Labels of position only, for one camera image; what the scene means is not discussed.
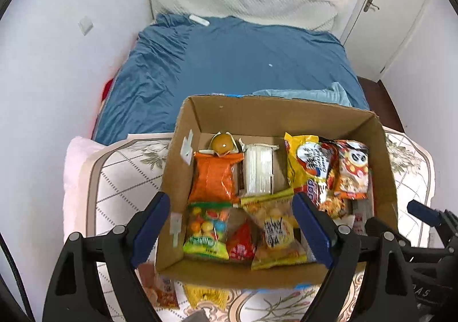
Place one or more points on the panda print snack packet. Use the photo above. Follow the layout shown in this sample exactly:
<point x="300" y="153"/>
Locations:
<point x="352" y="171"/>

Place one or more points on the grey white snack packet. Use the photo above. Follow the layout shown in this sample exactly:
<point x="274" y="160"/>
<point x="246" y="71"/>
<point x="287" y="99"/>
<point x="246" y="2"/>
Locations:
<point x="257" y="171"/>

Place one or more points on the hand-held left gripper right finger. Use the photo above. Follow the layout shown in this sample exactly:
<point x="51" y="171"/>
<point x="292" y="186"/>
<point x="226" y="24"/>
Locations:
<point x="313" y="229"/>

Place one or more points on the shiny noodle snack packet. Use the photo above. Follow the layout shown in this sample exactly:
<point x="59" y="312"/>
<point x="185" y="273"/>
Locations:
<point x="332" y="204"/>

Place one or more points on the pale yellow chip packet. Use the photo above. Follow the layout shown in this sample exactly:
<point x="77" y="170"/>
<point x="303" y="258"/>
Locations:
<point x="275" y="232"/>

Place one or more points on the printed cardboard box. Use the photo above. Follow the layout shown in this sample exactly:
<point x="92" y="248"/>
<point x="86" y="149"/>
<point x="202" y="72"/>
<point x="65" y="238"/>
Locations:
<point x="272" y="114"/>

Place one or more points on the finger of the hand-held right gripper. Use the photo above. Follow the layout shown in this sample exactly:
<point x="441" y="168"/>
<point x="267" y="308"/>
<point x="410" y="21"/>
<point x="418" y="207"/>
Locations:
<point x="372" y="224"/>
<point x="425" y="213"/>

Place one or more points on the white remote control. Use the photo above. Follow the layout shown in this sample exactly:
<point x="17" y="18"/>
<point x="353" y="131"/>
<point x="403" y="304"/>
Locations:
<point x="198" y="19"/>

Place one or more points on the green bag of colourful gumballs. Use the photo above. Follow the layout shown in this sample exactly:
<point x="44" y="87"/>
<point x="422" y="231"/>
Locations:
<point x="205" y="232"/>

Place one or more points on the round brown candy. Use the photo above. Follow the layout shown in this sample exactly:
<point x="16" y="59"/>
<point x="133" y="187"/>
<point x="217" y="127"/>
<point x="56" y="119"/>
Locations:
<point x="222" y="143"/>

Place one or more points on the bed with blue sheet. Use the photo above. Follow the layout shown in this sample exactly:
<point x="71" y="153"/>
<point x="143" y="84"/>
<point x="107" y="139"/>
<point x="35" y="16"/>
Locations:
<point x="232" y="57"/>

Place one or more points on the white wall switch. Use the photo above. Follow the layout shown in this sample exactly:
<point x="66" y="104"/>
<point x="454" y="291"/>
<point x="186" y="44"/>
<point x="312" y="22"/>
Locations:
<point x="85" y="25"/>

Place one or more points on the brown snack packet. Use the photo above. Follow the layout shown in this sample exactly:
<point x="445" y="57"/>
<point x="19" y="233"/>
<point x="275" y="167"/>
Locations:
<point x="161" y="289"/>

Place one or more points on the olive yellow snack packet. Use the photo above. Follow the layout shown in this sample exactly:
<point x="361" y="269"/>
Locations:
<point x="207" y="297"/>

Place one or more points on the white door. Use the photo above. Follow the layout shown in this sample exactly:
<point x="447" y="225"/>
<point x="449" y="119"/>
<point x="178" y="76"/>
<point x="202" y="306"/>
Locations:
<point x="393" y="3"/>

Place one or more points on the light blue cloth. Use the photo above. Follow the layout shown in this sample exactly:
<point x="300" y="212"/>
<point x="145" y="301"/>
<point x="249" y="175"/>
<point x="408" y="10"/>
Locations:
<point x="315" y="94"/>

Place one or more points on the orange snack packet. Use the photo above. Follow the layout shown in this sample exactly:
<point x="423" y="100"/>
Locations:
<point x="211" y="179"/>

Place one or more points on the patterned white quilt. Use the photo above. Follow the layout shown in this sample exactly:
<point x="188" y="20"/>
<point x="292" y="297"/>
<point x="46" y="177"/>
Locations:
<point x="118" y="179"/>

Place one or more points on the yellow red snack packet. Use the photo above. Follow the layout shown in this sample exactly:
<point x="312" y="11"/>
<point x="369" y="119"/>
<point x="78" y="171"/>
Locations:
<point x="304" y="157"/>

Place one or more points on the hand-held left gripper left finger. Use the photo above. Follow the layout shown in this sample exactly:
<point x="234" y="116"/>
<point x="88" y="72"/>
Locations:
<point x="154" y="225"/>

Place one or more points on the red cloth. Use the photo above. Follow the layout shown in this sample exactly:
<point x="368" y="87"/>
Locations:
<point x="106" y="89"/>

